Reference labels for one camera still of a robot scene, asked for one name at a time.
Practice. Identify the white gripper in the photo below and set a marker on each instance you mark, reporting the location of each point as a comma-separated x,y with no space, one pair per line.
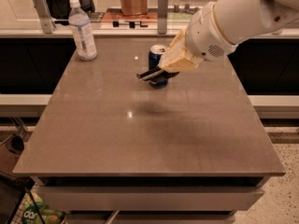
204,36

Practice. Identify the black rxbar chocolate wrapper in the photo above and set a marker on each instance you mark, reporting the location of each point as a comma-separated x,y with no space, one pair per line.
156,74

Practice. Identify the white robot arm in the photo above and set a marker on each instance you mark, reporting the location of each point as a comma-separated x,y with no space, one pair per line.
219,27

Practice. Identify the clear blue plastic water bottle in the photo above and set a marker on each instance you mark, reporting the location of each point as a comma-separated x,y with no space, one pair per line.
82,31

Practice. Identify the blue pepsi soda can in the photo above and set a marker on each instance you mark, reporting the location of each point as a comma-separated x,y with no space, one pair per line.
155,54

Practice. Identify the grey table drawer front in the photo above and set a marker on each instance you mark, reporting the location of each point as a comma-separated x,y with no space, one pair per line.
150,198

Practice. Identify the green snack bag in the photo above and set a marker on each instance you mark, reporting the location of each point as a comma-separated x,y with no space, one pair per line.
36,211

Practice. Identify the middle metal glass bracket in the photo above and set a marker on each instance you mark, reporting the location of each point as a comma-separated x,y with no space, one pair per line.
162,17

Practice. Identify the metal glass bracket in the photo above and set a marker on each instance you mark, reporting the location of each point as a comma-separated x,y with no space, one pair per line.
47,24
162,17

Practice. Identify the left metal glass bracket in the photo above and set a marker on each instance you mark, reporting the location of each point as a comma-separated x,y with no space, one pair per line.
47,24

